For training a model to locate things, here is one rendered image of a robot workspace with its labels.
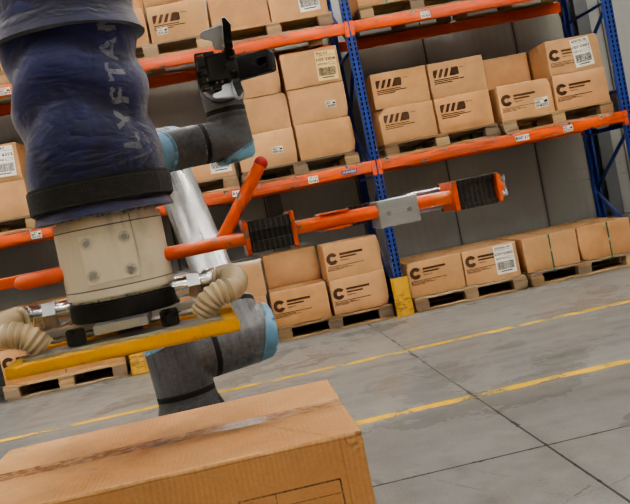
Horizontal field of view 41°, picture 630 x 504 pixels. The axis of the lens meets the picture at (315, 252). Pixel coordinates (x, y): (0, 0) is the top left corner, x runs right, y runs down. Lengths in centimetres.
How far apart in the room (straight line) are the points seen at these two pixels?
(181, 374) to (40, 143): 95
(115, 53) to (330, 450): 67
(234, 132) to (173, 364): 60
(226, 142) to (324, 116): 673
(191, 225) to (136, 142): 100
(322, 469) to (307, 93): 750
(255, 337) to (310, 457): 97
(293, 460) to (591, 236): 820
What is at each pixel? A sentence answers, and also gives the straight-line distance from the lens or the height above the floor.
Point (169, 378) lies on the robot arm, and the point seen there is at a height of 93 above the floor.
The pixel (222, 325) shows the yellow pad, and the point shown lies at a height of 112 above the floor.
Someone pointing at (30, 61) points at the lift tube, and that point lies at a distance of 133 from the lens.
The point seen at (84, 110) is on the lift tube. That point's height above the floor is 147.
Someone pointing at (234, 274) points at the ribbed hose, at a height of 119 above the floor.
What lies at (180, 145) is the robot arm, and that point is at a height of 145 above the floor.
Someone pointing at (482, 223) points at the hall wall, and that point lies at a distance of 1023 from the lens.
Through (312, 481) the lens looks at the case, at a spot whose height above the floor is 89.
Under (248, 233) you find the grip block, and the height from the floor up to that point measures 125.
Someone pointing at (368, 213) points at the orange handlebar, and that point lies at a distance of 138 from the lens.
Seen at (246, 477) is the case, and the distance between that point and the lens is 123.
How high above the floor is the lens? 127
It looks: 3 degrees down
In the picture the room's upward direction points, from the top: 11 degrees counter-clockwise
